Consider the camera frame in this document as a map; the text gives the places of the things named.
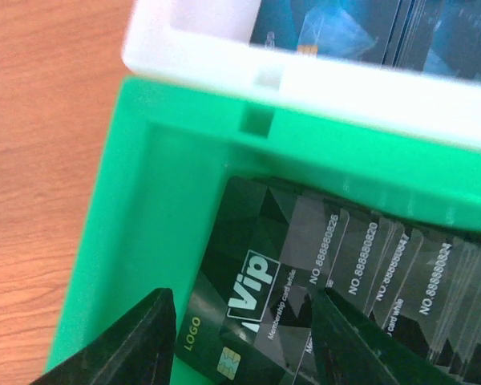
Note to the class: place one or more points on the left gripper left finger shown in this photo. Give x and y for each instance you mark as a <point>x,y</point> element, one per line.
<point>136,349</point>

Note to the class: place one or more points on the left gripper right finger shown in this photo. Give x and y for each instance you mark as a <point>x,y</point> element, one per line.
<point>349,348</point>

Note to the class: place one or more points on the green bin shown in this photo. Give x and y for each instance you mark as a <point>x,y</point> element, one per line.
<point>171,151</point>

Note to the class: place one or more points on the white bin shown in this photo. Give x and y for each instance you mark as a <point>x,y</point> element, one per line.
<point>209,45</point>

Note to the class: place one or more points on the black card stack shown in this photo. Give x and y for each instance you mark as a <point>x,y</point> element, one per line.
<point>275,245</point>

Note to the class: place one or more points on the blue card stack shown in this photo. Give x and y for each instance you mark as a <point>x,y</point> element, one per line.
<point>436,37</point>

